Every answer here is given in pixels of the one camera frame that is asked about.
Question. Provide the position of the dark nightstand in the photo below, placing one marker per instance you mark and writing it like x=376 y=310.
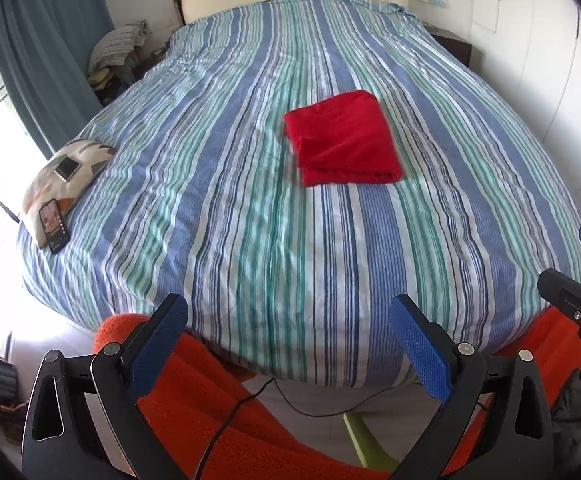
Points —
x=458 y=45

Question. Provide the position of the pile of clothes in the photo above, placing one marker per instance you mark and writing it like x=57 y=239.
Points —
x=118 y=47

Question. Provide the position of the white wardrobe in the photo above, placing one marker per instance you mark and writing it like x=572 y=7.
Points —
x=545 y=60

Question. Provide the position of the small white device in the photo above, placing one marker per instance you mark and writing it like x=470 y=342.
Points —
x=68 y=168

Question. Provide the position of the patterned pillow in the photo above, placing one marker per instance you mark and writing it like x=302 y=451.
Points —
x=88 y=157

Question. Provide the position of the red sweater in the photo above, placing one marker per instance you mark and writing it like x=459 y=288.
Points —
x=345 y=140

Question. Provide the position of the green plastic object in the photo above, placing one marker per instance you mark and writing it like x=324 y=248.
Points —
x=368 y=442

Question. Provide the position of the blue curtain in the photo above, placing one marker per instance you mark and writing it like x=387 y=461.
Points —
x=45 y=60

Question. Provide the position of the black smartphone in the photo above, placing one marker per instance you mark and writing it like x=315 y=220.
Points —
x=54 y=225

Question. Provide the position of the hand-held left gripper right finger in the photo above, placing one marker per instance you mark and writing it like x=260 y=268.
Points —
x=420 y=346

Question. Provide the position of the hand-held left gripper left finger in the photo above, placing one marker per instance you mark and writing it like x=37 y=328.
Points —
x=158 y=345

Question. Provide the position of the orange fuzzy cloth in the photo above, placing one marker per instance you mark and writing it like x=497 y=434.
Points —
x=250 y=440

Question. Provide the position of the striped bedspread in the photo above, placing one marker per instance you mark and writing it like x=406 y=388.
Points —
x=230 y=210

